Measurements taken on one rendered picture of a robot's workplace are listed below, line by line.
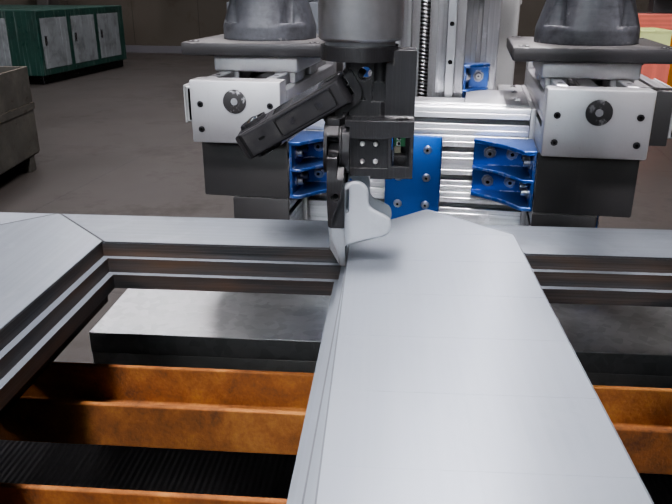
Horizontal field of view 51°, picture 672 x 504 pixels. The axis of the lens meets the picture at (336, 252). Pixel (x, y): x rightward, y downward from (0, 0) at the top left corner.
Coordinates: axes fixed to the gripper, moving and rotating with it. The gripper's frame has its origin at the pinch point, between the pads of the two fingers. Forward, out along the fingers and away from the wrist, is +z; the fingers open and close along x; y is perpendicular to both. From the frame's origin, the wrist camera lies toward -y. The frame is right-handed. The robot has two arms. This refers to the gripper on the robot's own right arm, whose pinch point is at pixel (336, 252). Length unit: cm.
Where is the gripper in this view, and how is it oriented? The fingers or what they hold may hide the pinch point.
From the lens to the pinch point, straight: 69.8
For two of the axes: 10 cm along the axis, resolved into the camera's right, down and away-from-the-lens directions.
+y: 10.0, 0.3, -0.8
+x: 0.8, -3.6, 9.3
